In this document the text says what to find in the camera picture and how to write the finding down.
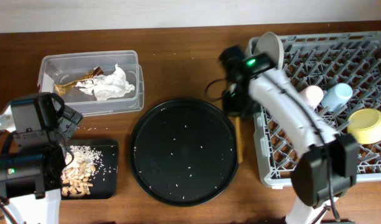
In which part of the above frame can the clear plastic storage bin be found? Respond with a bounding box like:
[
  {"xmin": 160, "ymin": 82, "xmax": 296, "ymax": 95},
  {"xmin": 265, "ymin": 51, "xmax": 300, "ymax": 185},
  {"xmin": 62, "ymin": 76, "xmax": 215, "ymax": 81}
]
[{"xmin": 38, "ymin": 50, "xmax": 144, "ymax": 116}]

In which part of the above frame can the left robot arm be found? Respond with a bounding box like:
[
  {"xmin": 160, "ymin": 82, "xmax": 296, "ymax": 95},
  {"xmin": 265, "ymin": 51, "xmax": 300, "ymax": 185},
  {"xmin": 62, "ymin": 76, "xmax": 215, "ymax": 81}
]
[{"xmin": 0, "ymin": 92, "xmax": 83, "ymax": 223}]

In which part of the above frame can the grey plate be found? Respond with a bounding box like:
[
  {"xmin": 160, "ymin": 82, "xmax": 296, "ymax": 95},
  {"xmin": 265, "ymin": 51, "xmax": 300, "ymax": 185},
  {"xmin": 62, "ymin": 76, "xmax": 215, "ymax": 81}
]
[{"xmin": 253, "ymin": 32, "xmax": 285, "ymax": 70}]

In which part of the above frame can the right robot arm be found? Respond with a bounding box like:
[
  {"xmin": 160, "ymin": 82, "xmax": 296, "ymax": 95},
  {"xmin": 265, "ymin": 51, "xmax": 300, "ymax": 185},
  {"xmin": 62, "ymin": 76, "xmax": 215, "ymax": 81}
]
[{"xmin": 219, "ymin": 45, "xmax": 359, "ymax": 223}]

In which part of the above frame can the gold coffee sachet wrapper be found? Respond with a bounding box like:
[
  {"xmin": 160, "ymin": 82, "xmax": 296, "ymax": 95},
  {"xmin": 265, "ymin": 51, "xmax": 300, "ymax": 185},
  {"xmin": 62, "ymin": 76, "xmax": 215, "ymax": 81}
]
[{"xmin": 54, "ymin": 67, "xmax": 104, "ymax": 96}]

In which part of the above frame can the black rectangular tray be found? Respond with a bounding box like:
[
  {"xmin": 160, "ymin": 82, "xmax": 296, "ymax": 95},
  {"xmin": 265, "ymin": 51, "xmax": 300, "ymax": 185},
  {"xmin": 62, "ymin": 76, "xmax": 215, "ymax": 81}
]
[{"xmin": 62, "ymin": 139, "xmax": 118, "ymax": 200}]

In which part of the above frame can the blue plastic cup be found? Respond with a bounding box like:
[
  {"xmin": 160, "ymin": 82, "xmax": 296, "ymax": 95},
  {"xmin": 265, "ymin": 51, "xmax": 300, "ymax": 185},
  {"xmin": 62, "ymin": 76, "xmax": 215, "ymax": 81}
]
[{"xmin": 321, "ymin": 83, "xmax": 353, "ymax": 112}]

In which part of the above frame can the pink plastic cup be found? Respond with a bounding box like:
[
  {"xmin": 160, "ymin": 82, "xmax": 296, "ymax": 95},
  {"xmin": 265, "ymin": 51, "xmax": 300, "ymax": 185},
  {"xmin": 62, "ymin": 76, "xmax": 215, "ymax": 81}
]
[{"xmin": 299, "ymin": 85, "xmax": 324, "ymax": 110}]

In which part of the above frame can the white napkin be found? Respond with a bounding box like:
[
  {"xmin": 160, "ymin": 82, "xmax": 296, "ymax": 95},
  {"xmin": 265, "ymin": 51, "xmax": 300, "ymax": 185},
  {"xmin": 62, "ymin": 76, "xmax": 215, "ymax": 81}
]
[{"xmin": 75, "ymin": 64, "xmax": 135, "ymax": 101}]

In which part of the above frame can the food scraps pile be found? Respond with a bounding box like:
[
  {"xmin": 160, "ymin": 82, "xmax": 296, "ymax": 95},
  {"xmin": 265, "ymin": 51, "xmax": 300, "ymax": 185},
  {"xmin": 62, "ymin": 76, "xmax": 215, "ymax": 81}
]
[{"xmin": 60, "ymin": 146, "xmax": 104, "ymax": 198}]

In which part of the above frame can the round black serving tray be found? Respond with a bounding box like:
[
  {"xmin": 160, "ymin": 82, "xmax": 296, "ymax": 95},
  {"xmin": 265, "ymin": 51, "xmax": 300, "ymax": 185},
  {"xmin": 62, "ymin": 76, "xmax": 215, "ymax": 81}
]
[{"xmin": 129, "ymin": 98, "xmax": 238, "ymax": 207}]

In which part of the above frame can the wooden chopstick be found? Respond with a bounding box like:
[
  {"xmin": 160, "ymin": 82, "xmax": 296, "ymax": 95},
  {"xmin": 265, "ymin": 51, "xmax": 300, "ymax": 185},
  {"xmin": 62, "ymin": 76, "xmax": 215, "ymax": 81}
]
[{"xmin": 235, "ymin": 117, "xmax": 243, "ymax": 164}]

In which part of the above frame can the yellow bowl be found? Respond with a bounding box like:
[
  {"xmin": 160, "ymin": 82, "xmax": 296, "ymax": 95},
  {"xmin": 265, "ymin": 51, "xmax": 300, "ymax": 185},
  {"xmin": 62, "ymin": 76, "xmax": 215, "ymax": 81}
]
[{"xmin": 347, "ymin": 108, "xmax": 381, "ymax": 144}]

